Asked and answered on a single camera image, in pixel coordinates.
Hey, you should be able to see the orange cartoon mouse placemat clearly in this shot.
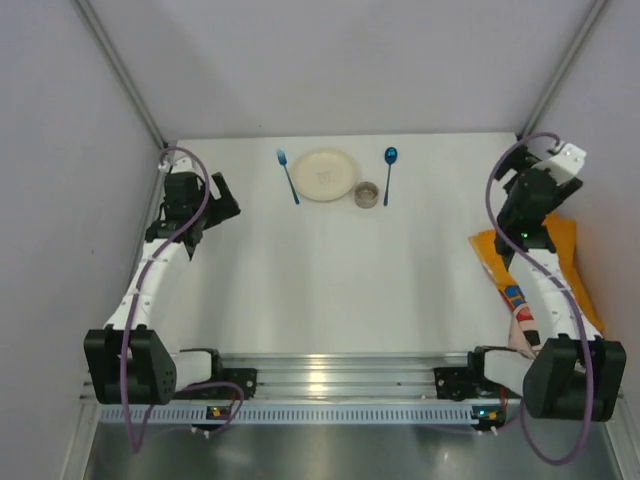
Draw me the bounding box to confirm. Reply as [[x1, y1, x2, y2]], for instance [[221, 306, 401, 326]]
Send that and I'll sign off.
[[469, 213, 604, 358]]

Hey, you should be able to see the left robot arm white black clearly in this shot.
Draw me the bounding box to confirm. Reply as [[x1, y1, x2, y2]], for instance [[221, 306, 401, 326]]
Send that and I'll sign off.
[[83, 172, 241, 405]]

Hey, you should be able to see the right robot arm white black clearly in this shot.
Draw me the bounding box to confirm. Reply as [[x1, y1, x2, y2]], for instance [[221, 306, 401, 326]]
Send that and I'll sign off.
[[469, 143, 626, 422]]

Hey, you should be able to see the cream round plate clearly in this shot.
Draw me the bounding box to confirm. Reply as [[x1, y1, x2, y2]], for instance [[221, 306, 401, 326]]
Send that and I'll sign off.
[[291, 148, 360, 202]]

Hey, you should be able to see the small grey metal cup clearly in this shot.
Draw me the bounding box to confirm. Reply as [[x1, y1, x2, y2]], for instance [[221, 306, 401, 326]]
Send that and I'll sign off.
[[354, 181, 379, 209]]

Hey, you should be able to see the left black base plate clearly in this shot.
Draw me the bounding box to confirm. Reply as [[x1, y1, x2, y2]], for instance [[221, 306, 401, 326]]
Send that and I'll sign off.
[[174, 368, 258, 400]]

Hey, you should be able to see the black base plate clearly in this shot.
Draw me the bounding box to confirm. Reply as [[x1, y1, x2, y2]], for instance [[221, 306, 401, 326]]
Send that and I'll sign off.
[[174, 368, 258, 400], [434, 367, 500, 402]]

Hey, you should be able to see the aluminium mounting rail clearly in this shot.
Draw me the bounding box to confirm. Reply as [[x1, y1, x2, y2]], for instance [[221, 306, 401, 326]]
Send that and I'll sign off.
[[79, 351, 626, 402]]

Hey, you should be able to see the right aluminium frame post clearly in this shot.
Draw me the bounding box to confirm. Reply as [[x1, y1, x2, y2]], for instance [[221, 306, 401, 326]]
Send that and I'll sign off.
[[516, 0, 611, 139]]

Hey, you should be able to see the aluminium frame post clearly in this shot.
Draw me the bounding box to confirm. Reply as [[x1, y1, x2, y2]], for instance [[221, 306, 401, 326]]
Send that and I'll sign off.
[[70, 0, 167, 149], [516, 0, 611, 139]]

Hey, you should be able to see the perforated grey cable duct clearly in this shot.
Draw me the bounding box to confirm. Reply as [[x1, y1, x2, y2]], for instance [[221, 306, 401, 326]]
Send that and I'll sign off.
[[130, 402, 503, 425]]

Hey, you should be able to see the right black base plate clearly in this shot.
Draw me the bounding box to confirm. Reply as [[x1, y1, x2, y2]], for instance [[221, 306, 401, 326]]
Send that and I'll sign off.
[[434, 367, 500, 402]]

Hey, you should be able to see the left aluminium frame post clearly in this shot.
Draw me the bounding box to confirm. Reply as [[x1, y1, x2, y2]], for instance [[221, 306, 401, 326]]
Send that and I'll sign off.
[[70, 0, 167, 149]]

